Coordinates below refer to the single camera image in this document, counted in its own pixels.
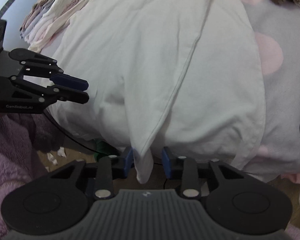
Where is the cream white long-sleeve shirt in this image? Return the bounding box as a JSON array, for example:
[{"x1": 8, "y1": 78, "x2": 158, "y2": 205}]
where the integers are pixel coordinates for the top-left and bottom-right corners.
[{"x1": 49, "y1": 0, "x2": 266, "y2": 183}]

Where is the purple fleece sleeve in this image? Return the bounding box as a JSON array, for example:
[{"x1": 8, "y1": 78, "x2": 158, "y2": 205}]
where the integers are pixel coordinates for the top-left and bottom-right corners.
[{"x1": 0, "y1": 114, "x2": 64, "y2": 239}]

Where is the folded grey garment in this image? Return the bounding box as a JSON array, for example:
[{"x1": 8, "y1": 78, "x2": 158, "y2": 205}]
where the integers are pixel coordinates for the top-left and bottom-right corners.
[{"x1": 20, "y1": 0, "x2": 55, "y2": 38}]

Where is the folded pink garment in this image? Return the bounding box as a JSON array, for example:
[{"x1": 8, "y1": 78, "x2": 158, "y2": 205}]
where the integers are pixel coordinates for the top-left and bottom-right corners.
[{"x1": 26, "y1": 0, "x2": 89, "y2": 53}]

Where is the folded white garment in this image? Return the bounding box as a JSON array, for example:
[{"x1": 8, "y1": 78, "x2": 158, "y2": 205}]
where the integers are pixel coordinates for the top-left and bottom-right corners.
[{"x1": 20, "y1": 0, "x2": 79, "y2": 44}]

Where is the folded beige garment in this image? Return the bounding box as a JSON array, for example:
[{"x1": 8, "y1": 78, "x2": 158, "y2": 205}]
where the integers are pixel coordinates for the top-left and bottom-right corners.
[{"x1": 19, "y1": 0, "x2": 49, "y2": 32}]

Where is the grey pink-dotted bed cover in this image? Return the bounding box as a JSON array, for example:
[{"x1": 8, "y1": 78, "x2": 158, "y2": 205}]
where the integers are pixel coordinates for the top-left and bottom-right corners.
[{"x1": 241, "y1": 0, "x2": 300, "y2": 184}]

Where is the grey wall switch panel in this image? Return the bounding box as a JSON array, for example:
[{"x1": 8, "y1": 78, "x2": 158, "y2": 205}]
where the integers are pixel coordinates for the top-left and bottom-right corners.
[{"x1": 0, "y1": 0, "x2": 15, "y2": 19}]

